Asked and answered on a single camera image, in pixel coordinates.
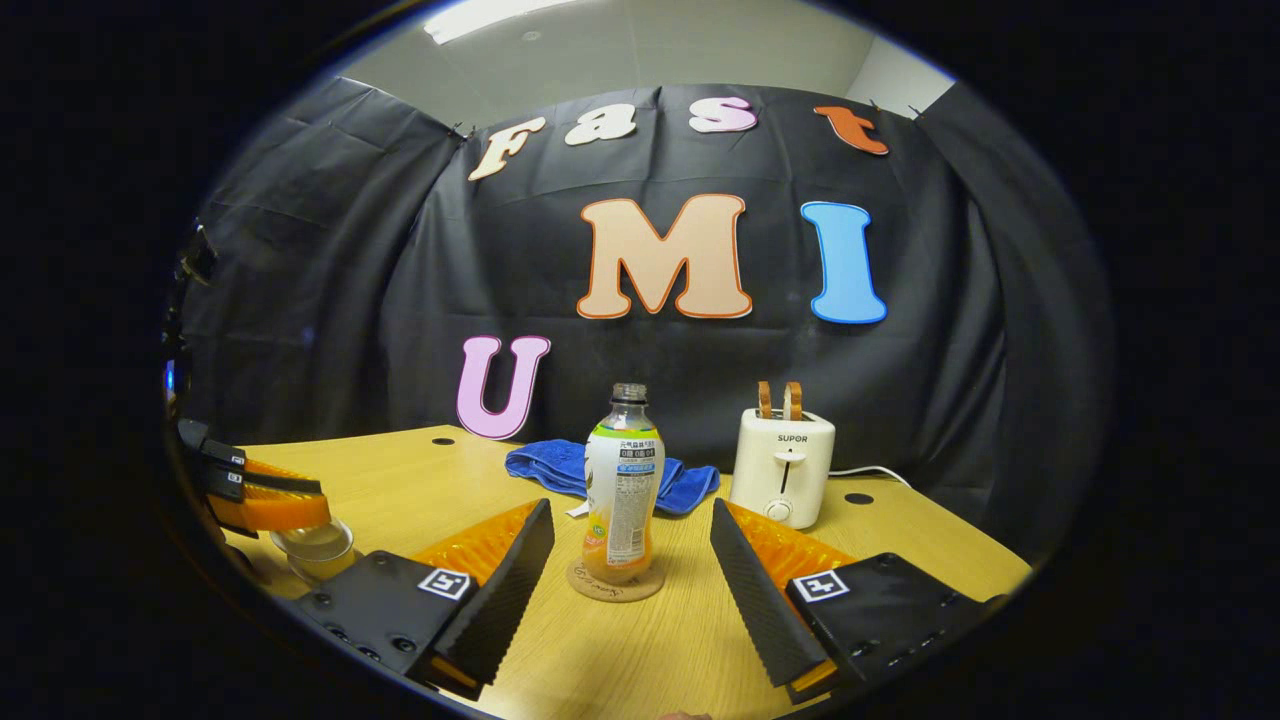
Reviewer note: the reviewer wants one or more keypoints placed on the plastic water bottle orange drink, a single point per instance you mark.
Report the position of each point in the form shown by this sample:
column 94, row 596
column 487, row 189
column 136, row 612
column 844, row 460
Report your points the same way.
column 625, row 490

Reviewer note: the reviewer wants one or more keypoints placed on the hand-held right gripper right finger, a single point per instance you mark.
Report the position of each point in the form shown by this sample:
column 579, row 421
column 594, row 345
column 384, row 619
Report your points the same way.
column 755, row 600

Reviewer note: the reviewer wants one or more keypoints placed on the round cork coaster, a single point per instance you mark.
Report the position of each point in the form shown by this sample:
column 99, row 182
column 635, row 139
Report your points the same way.
column 615, row 592

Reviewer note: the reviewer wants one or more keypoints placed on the black backdrop cloth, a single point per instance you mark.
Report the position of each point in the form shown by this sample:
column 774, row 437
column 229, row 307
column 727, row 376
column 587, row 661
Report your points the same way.
column 380, row 280

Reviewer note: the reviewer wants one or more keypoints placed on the white toaster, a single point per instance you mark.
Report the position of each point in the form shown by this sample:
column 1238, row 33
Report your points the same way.
column 782, row 465

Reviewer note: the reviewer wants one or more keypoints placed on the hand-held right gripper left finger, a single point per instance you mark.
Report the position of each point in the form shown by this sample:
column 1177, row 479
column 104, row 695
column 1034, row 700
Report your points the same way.
column 505, row 600

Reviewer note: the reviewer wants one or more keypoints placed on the blue folded towel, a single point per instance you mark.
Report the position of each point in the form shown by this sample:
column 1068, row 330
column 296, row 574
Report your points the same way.
column 545, row 465

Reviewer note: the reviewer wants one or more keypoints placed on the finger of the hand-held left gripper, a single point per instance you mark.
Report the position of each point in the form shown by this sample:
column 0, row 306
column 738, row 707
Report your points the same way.
column 280, row 484
column 222, row 452

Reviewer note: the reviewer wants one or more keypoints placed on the toasted bread slice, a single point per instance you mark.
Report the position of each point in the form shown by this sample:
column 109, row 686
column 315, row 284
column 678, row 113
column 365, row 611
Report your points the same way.
column 764, row 400
column 793, row 400

